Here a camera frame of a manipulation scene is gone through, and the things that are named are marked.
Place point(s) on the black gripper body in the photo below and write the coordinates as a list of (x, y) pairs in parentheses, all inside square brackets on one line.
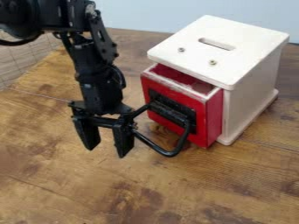
[(101, 99)]

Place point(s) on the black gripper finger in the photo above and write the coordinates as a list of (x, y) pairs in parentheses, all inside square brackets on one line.
[(87, 131), (124, 139)]

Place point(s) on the black drawer handle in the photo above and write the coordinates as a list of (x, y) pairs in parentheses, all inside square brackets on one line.
[(175, 113)]

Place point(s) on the red drawer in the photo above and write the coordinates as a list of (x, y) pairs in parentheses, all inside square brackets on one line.
[(190, 96)]

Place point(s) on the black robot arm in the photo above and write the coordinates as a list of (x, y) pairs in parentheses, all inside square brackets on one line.
[(75, 23)]

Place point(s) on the white wooden drawer box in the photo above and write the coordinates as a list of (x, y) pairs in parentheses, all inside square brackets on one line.
[(235, 56)]

